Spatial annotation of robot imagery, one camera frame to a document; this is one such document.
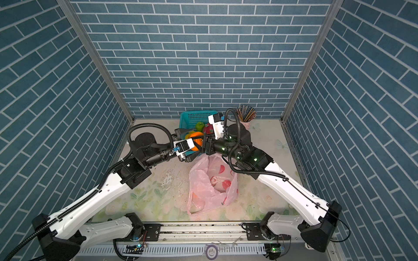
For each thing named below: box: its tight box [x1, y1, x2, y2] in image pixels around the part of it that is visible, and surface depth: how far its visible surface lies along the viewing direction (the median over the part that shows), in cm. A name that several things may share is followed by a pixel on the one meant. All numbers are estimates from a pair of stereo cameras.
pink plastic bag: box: [186, 153, 239, 216], surface depth 80 cm
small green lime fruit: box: [195, 121, 205, 133], surface depth 111 cm
